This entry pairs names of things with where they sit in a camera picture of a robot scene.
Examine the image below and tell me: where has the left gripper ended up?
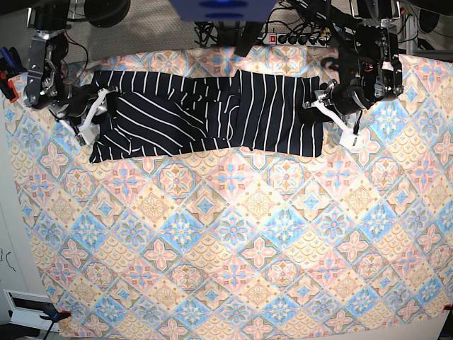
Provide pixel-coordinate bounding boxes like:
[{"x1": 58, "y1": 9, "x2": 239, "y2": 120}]
[{"x1": 297, "y1": 79, "x2": 372, "y2": 147}]

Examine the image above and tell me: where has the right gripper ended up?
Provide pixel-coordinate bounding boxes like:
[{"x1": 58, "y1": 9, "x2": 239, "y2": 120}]
[{"x1": 51, "y1": 86, "x2": 117, "y2": 146}]

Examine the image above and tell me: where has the navy white striped T-shirt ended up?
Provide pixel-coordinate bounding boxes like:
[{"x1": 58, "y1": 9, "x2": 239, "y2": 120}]
[{"x1": 90, "y1": 70, "x2": 323, "y2": 163}]

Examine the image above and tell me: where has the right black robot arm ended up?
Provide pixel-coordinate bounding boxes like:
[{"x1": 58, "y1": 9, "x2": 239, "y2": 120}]
[{"x1": 23, "y1": 1, "x2": 130, "y2": 145}]

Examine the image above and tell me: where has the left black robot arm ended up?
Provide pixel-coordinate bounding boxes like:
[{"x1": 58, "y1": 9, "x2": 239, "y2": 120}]
[{"x1": 303, "y1": 1, "x2": 403, "y2": 150}]

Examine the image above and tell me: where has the white power strip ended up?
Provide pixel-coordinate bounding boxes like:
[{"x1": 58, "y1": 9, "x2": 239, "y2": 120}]
[{"x1": 261, "y1": 33, "x2": 331, "y2": 47}]

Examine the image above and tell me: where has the blue orange clamp upper left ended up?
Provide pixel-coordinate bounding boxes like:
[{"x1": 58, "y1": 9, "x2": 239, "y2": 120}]
[{"x1": 1, "y1": 47, "x2": 27, "y2": 103}]

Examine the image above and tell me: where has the blue orange clamp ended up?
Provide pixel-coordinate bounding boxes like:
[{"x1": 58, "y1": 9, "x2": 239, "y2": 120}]
[
  {"x1": 40, "y1": 310, "x2": 71, "y2": 332},
  {"x1": 1, "y1": 47, "x2": 27, "y2": 103}
]

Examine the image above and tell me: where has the black round stool base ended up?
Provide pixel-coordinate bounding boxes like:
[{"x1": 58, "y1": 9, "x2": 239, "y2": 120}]
[{"x1": 84, "y1": 0, "x2": 131, "y2": 28}]

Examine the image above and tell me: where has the patterned floral tablecloth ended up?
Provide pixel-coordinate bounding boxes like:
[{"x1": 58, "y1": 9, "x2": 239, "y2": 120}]
[{"x1": 1, "y1": 57, "x2": 452, "y2": 339}]

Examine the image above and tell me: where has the blue orange clamp lower left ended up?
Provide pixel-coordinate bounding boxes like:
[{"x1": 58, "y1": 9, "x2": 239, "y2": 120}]
[{"x1": 40, "y1": 310, "x2": 71, "y2": 332}]

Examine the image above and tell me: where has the orange clamp lower right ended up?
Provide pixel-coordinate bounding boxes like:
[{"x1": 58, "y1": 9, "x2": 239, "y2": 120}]
[{"x1": 443, "y1": 304, "x2": 453, "y2": 313}]

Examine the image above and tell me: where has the black mounting post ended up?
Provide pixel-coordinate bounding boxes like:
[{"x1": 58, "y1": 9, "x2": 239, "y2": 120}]
[{"x1": 234, "y1": 22, "x2": 264, "y2": 57}]

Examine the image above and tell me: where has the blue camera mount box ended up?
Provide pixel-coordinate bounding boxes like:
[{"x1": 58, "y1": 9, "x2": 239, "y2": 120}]
[{"x1": 169, "y1": 0, "x2": 277, "y2": 22}]

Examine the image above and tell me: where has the white wall vent box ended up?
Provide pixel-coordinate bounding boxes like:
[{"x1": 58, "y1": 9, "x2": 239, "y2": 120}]
[{"x1": 3, "y1": 289, "x2": 55, "y2": 331}]

